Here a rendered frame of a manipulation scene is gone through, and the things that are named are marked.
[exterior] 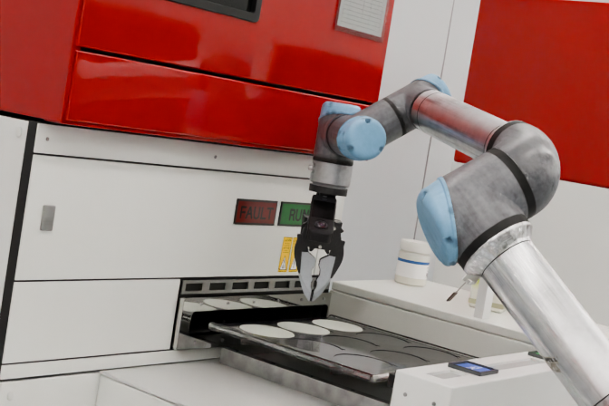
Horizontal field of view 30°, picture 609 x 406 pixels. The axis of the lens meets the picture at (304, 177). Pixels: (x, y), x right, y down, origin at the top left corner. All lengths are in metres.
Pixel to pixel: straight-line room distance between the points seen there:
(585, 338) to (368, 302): 0.84
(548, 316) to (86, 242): 0.75
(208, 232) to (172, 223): 0.10
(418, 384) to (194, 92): 0.63
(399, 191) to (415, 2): 0.87
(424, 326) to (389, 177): 2.95
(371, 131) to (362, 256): 3.19
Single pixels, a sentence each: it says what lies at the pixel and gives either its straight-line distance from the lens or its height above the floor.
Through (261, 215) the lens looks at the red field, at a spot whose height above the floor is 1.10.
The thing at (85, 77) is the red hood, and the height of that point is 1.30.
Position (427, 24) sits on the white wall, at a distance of 5.28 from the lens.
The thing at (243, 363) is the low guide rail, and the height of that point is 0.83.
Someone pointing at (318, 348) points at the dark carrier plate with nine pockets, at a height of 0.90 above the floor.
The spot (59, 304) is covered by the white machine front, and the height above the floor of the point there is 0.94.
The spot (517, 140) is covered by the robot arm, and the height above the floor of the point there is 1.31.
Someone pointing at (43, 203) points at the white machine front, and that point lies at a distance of 1.79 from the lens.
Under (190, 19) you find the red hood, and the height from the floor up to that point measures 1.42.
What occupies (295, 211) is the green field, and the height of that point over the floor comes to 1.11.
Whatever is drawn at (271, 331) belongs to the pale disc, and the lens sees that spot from 2.08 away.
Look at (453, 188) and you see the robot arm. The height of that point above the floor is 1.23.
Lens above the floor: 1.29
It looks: 3 degrees down
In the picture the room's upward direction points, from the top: 9 degrees clockwise
